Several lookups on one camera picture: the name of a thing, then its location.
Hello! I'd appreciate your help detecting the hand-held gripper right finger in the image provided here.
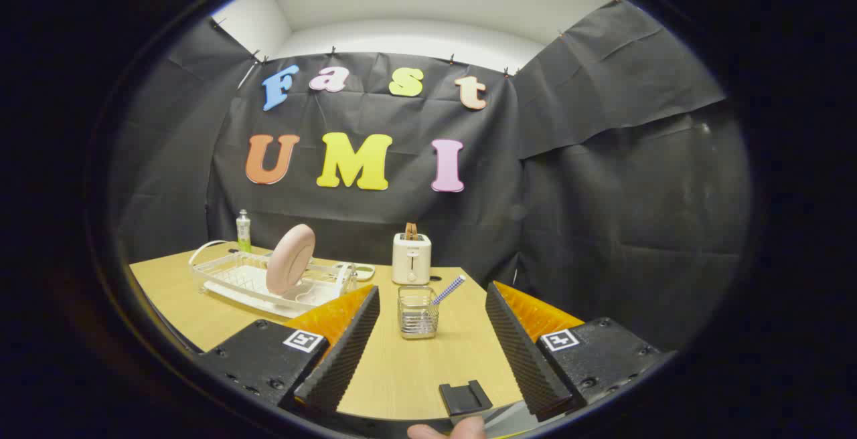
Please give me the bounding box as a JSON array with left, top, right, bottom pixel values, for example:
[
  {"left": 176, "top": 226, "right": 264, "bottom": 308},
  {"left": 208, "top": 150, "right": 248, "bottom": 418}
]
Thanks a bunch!
[{"left": 485, "top": 281, "right": 677, "bottom": 423}]

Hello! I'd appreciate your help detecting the black table clamp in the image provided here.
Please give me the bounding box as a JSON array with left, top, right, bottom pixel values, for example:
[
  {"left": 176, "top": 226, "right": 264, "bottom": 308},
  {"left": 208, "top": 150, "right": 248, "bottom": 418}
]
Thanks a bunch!
[{"left": 439, "top": 380, "right": 493, "bottom": 417}]

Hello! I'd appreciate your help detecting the white divided snack tray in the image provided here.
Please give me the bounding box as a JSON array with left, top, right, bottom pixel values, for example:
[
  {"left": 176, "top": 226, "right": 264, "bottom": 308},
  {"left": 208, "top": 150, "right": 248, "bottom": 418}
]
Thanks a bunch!
[{"left": 338, "top": 262, "right": 376, "bottom": 282}]

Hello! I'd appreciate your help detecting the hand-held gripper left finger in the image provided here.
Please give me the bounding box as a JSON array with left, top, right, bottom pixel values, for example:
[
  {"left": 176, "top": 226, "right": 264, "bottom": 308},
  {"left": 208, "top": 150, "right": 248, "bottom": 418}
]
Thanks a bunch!
[{"left": 194, "top": 284, "right": 381, "bottom": 416}]

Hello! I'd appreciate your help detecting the blue checked handle spoon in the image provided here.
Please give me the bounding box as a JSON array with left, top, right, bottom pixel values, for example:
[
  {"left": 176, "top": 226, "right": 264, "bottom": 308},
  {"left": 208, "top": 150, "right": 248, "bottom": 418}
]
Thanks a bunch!
[{"left": 432, "top": 276, "right": 466, "bottom": 307}]

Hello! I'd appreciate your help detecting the white toaster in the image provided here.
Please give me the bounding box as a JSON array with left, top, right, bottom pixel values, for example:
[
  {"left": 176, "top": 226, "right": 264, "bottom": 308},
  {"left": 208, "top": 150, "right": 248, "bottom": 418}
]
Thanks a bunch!
[{"left": 392, "top": 233, "right": 432, "bottom": 286}]

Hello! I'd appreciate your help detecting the pink plate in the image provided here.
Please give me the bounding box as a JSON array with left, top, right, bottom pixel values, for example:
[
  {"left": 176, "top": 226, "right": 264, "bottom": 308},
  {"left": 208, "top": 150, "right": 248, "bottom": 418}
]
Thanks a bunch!
[{"left": 266, "top": 224, "right": 316, "bottom": 296}]

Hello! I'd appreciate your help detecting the white dish rack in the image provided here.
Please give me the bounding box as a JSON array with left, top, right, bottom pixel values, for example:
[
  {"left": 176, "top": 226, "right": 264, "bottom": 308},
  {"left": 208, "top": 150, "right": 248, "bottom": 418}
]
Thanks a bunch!
[{"left": 188, "top": 240, "right": 359, "bottom": 319}]

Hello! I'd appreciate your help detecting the metal wire basket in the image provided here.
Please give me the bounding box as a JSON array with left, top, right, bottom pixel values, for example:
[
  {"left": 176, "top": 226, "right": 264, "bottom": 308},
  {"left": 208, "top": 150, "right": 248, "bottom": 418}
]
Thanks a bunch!
[{"left": 398, "top": 285, "right": 440, "bottom": 340}]

